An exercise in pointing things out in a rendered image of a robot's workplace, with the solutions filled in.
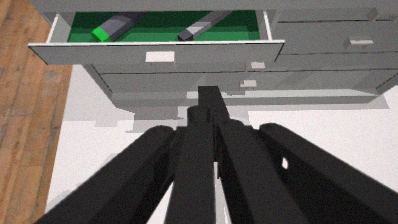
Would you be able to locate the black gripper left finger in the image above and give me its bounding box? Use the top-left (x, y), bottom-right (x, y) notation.
top-left (33, 86), bottom-right (216, 224)

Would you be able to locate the white rectangular bar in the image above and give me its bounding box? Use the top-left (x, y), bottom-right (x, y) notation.
top-left (178, 10), bottom-right (233, 42)

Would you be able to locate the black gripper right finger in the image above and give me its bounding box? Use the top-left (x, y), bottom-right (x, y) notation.
top-left (208, 86), bottom-right (398, 224)

